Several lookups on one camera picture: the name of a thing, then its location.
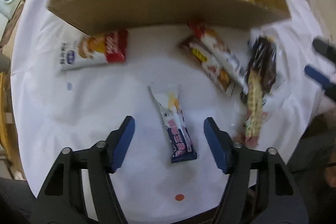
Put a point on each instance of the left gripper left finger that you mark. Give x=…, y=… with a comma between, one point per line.
x=61, y=197

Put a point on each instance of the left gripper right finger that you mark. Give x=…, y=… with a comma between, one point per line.
x=277, y=197

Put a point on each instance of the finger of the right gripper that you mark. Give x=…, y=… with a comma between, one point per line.
x=327, y=86
x=324, y=49

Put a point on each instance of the dark chocolate snack pack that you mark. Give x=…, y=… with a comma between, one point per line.
x=263, y=55

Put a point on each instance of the yellow patterned snack stick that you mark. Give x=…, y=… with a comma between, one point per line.
x=254, y=109

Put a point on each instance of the white navy snack bar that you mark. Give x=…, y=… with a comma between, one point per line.
x=167, y=99

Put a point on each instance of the white red snack packet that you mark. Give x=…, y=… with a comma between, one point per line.
x=214, y=44

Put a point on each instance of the brown yellow snack bar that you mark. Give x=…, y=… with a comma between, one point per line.
x=193, y=47

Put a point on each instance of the white red cake snack pack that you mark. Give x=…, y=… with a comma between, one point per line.
x=89, y=51

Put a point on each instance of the white bed sheet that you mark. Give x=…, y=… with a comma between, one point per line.
x=55, y=109

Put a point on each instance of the brown cardboard box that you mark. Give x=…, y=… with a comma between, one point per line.
x=99, y=16

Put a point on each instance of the white washing machine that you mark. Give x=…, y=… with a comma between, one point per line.
x=8, y=7

